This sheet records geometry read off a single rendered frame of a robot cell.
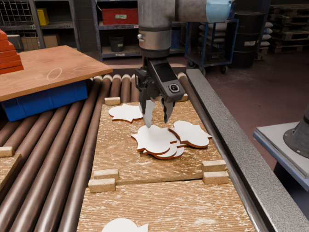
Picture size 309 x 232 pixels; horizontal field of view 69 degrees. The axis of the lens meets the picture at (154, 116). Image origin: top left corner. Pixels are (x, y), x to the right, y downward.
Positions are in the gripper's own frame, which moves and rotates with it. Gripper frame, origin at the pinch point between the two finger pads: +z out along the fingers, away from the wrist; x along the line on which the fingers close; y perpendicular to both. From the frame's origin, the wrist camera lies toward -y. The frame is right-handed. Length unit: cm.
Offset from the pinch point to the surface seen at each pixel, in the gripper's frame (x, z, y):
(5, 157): 40.0, 7.9, 14.1
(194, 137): -9.9, 5.9, -3.7
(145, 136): 2.9, 5.0, 2.4
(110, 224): 20.1, 7.0, -18.6
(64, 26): -21, 39, 416
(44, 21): 10, 30, 424
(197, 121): -18.3, 8.1, 6.0
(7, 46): 36, -12, 56
